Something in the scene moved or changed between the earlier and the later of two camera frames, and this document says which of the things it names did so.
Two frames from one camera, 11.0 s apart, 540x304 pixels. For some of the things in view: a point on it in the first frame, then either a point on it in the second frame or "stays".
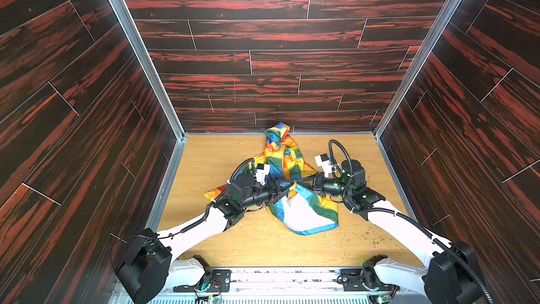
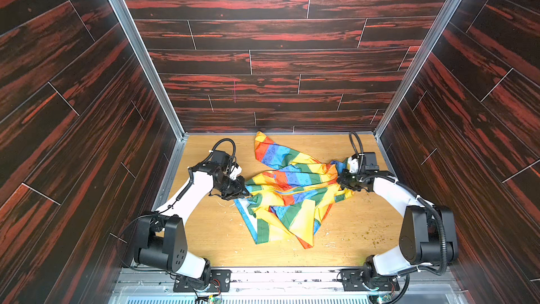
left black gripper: x=272 y=191 to x=232 y=186
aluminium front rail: x=287 y=286 stays
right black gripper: x=316 y=184 to x=350 y=179
